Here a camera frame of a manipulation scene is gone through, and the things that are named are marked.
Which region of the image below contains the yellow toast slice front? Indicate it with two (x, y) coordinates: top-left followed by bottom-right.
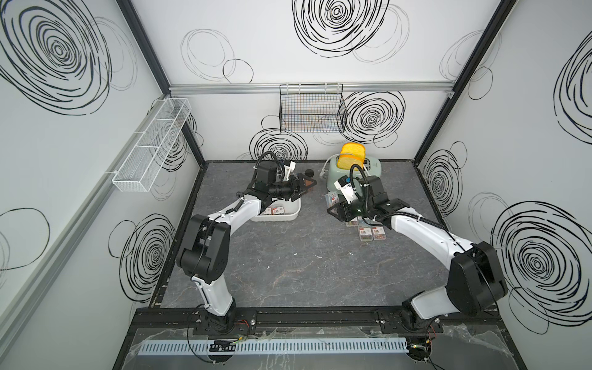
(336, 154), (365, 171)

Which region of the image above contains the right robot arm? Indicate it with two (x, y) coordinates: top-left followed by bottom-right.
(328, 164), (509, 331)

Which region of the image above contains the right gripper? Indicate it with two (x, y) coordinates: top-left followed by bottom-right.
(326, 195), (372, 221)

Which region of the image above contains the white slotted cable duct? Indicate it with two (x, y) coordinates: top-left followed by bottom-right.
(137, 338), (409, 356)

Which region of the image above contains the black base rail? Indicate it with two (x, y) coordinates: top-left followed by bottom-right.
(126, 306), (504, 337)

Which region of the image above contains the yellow toast slice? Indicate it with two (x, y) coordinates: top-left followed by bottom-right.
(341, 143), (366, 160)
(336, 154), (365, 171)

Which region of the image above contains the mint green toaster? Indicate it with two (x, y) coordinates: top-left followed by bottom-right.
(326, 156), (382, 192)

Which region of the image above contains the aluminium wall rail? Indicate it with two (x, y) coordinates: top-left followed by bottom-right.
(169, 80), (455, 96)

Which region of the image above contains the yellow toast slice back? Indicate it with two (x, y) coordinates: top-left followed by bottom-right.
(341, 143), (366, 160)

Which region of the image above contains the white storage box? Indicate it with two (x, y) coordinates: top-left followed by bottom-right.
(251, 199), (302, 222)

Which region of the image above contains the black wire basket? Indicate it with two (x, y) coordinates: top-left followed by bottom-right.
(279, 92), (346, 134)

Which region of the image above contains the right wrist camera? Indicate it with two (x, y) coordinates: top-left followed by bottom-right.
(334, 176), (359, 204)

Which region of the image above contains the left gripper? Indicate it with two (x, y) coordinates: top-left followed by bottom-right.
(267, 175), (315, 202)

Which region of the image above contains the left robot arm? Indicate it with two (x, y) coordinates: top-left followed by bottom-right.
(177, 151), (317, 332)

